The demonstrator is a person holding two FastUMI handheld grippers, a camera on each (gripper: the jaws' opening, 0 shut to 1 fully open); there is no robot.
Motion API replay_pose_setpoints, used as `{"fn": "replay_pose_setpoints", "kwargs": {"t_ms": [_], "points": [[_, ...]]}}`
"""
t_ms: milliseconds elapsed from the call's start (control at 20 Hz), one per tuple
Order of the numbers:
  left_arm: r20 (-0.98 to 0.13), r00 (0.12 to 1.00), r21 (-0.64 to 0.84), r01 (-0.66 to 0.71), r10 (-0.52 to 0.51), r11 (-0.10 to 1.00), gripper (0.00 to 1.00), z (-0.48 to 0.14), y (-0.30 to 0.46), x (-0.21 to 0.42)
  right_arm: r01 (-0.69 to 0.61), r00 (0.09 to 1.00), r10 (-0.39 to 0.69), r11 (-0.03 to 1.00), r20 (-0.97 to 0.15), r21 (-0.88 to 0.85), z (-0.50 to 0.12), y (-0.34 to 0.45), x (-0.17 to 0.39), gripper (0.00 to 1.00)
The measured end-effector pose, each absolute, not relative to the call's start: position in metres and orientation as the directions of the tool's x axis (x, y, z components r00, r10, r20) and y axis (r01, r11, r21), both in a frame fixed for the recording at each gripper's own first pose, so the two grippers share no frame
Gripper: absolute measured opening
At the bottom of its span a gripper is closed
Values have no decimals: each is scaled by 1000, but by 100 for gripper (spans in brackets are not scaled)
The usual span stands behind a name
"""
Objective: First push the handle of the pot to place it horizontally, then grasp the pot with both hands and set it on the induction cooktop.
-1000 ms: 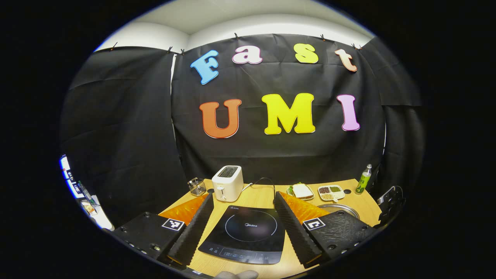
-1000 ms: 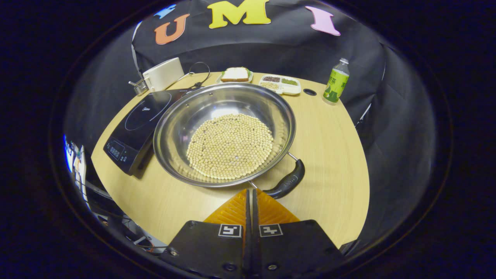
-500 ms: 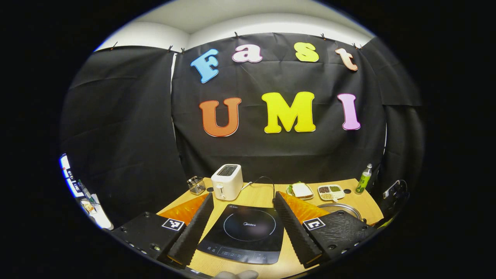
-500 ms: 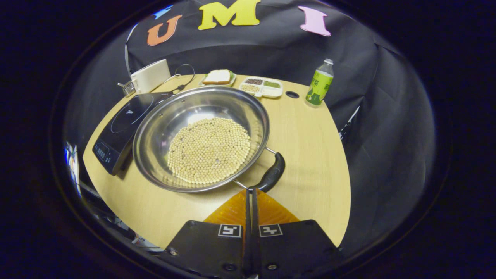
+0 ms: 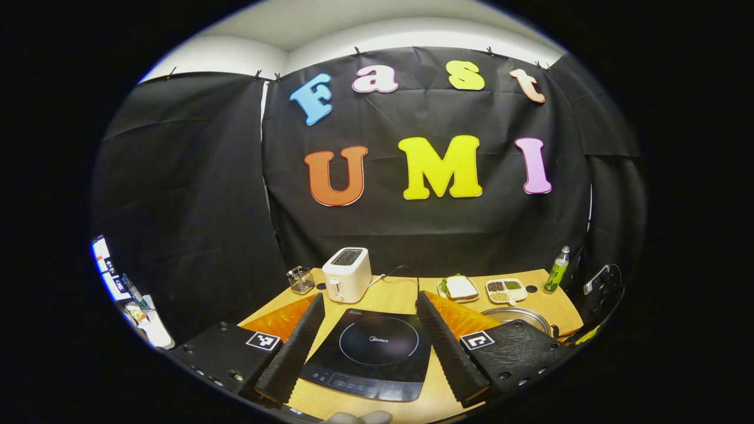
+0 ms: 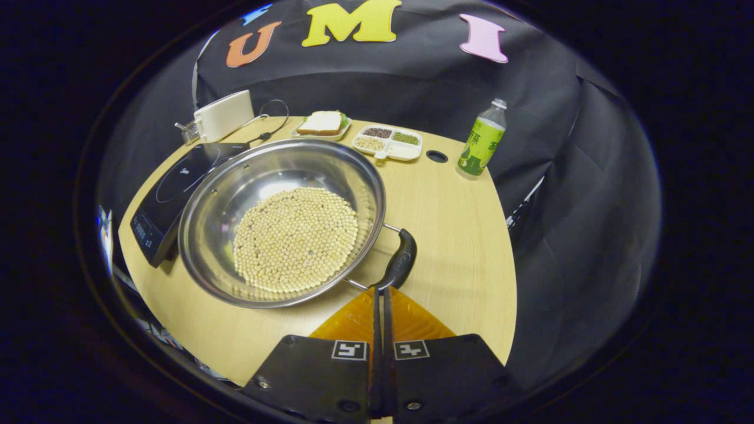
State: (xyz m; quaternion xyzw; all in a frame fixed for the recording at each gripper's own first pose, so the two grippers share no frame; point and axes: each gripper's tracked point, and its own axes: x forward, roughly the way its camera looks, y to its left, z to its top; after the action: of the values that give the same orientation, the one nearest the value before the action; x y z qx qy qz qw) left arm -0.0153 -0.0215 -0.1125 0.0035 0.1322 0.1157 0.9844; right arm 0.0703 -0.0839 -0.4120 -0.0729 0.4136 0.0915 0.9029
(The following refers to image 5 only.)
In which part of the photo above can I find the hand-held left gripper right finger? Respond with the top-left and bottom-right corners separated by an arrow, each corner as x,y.
415,290 -> 575,409

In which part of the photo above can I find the black power cable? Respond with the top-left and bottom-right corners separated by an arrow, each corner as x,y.
377,266 -> 421,310

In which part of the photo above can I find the stainless steel pot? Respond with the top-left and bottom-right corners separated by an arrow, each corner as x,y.
480,306 -> 560,340

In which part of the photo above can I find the black induction cooktop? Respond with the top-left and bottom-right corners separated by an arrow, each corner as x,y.
299,308 -> 434,403

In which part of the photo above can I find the dark green pen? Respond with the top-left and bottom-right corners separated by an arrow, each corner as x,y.
122,274 -> 148,310

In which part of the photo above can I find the pale rectangular sandwich plate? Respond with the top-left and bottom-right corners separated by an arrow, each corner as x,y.
437,277 -> 481,304

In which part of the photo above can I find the white side shelf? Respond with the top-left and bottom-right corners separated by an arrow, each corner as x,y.
121,293 -> 175,349

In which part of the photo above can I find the white divided tray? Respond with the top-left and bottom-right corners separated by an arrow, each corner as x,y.
485,278 -> 528,306

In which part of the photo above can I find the white and blue panel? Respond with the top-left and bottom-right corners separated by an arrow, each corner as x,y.
91,236 -> 128,302

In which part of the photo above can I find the wire mesh basket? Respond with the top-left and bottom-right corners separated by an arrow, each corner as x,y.
287,266 -> 316,295

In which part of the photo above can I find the green label drink bottle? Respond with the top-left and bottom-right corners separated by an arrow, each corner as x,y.
543,246 -> 571,294

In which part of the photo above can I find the sandwich with lettuce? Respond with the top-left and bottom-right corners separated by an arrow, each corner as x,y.
441,274 -> 479,301

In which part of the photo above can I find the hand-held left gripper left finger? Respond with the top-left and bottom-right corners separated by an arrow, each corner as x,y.
167,293 -> 326,406

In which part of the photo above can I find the white toaster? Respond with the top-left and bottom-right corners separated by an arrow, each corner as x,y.
322,247 -> 373,304

